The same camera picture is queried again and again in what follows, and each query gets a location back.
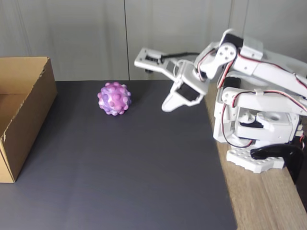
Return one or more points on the black table clamp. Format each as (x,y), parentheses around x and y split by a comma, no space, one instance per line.
(295,163)

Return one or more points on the dark grey table mat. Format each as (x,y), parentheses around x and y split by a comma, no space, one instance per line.
(120,155)

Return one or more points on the brown cardboard box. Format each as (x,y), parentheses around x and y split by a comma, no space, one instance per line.
(36,100)

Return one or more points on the pink purple bumpy ball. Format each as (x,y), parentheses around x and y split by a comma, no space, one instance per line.
(114,99)

